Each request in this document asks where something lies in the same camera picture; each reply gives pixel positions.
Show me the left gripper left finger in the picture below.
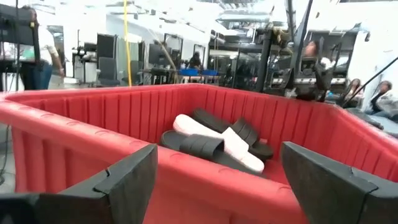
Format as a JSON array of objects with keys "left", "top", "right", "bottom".
[{"left": 37, "top": 143, "right": 159, "bottom": 224}]

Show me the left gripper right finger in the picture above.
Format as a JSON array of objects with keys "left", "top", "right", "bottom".
[{"left": 280, "top": 141, "right": 398, "bottom": 224}]

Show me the black foam slide sandal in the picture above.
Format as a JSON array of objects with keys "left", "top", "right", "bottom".
[
  {"left": 191, "top": 108, "right": 275, "bottom": 161},
  {"left": 159, "top": 129, "right": 267, "bottom": 179}
]

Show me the pink foam slide sandal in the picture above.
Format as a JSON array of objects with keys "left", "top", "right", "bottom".
[{"left": 172, "top": 114, "right": 266, "bottom": 174}]

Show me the red plastic bin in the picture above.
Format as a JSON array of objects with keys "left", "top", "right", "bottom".
[{"left": 0, "top": 83, "right": 398, "bottom": 224}]

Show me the person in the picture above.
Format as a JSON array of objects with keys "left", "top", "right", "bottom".
[
  {"left": 340, "top": 77, "right": 364, "bottom": 108},
  {"left": 365, "top": 80, "right": 398, "bottom": 119},
  {"left": 188, "top": 51, "right": 203, "bottom": 70},
  {"left": 18, "top": 4, "right": 66, "bottom": 91}
]

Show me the grey office chair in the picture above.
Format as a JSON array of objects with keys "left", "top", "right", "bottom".
[{"left": 98, "top": 57, "right": 121, "bottom": 87}]

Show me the blue crate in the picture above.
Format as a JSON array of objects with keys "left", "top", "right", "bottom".
[{"left": 178, "top": 68, "right": 220, "bottom": 77}]

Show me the black monitor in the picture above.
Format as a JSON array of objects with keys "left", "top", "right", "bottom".
[{"left": 0, "top": 3, "right": 40, "bottom": 46}]

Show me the black aluminium frame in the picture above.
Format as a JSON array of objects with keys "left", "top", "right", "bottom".
[{"left": 254, "top": 0, "right": 315, "bottom": 94}]

